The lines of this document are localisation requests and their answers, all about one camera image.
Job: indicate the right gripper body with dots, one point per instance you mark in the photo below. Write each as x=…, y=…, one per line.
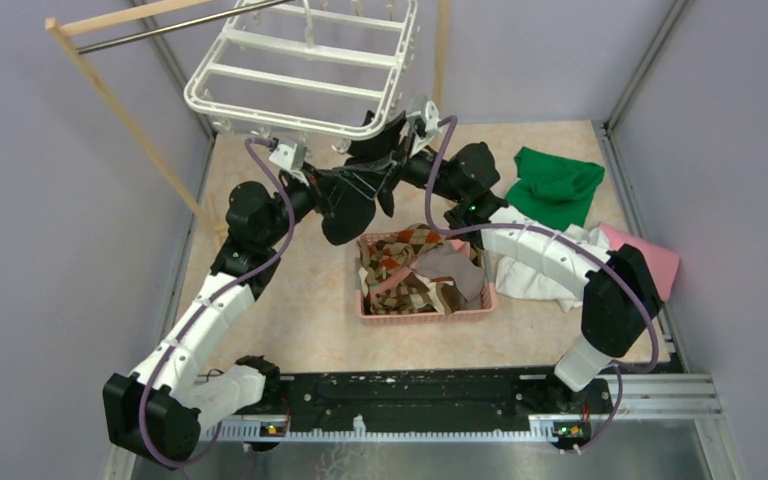
x=417, y=169

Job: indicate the black sock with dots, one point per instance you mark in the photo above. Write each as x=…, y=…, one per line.
x=385, y=194
x=347, y=214

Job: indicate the white clip hanger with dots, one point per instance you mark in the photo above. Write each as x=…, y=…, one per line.
x=331, y=68

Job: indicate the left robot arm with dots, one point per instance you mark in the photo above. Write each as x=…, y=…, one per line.
x=159, y=410

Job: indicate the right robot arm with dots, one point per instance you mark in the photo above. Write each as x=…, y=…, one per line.
x=616, y=287

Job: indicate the grey cloth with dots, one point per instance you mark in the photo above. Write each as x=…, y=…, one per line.
x=454, y=280

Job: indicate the brown striped sock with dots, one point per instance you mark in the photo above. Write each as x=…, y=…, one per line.
x=415, y=298

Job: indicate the pink plastic basket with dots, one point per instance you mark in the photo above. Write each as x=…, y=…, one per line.
x=489, y=300

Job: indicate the green cloth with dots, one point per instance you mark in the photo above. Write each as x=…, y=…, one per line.
x=556, y=191

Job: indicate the white cloth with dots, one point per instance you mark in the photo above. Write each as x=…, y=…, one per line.
x=519, y=281

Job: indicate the pink cloth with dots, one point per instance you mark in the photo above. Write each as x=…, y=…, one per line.
x=663, y=263

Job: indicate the metal rack rod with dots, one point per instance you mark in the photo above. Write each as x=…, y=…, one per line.
x=237, y=11

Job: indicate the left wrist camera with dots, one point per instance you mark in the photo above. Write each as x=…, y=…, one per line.
x=290, y=157

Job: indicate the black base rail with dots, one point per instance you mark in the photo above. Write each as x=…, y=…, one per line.
x=426, y=401

